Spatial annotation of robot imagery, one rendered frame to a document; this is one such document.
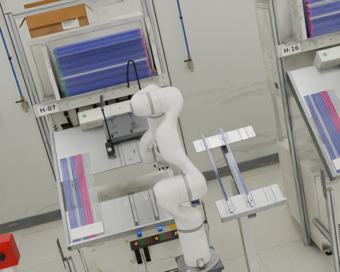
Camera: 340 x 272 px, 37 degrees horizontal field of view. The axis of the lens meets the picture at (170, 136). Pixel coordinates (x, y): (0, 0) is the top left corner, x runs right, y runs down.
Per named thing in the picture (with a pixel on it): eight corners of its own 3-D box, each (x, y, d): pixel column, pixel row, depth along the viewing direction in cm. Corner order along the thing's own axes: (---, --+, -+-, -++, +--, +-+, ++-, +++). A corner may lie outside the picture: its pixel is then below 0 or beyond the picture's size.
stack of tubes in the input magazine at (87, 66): (153, 76, 289) (142, 29, 281) (65, 97, 286) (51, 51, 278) (150, 72, 301) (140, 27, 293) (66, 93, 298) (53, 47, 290)
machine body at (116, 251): (210, 292, 320) (190, 204, 301) (101, 321, 316) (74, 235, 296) (192, 241, 382) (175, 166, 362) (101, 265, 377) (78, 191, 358)
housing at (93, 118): (164, 116, 306) (162, 103, 294) (84, 135, 303) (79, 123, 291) (161, 104, 310) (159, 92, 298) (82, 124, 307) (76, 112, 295)
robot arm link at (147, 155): (132, 121, 237) (143, 168, 257) (166, 114, 238) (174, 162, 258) (130, 110, 244) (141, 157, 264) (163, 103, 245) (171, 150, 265)
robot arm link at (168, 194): (206, 228, 218) (195, 177, 210) (164, 239, 216) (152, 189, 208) (199, 215, 229) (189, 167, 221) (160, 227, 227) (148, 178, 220)
